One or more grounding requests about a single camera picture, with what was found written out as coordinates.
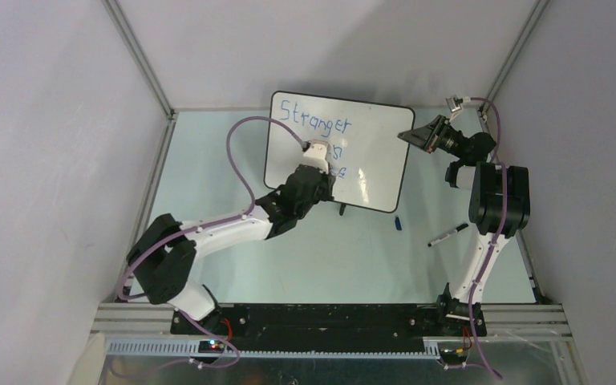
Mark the black marker pen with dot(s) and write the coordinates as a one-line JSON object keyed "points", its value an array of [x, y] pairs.
{"points": [[443, 236]]}

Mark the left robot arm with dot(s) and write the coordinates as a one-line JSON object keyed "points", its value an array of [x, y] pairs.
{"points": [[162, 258]]}

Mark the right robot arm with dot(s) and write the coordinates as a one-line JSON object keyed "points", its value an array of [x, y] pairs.
{"points": [[499, 207]]}

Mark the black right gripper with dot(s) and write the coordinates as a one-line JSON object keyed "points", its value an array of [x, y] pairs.
{"points": [[427, 137]]}

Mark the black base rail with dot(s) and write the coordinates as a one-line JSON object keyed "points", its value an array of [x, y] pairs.
{"points": [[331, 327]]}

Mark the white whiteboard black frame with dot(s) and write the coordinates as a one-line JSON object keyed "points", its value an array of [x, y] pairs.
{"points": [[366, 155]]}

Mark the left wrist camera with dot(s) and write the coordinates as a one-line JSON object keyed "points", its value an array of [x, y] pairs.
{"points": [[315, 155]]}

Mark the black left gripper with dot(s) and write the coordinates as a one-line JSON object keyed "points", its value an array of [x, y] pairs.
{"points": [[328, 181]]}

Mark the grey cable duct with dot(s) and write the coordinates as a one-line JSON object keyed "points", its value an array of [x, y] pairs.
{"points": [[202, 348]]}

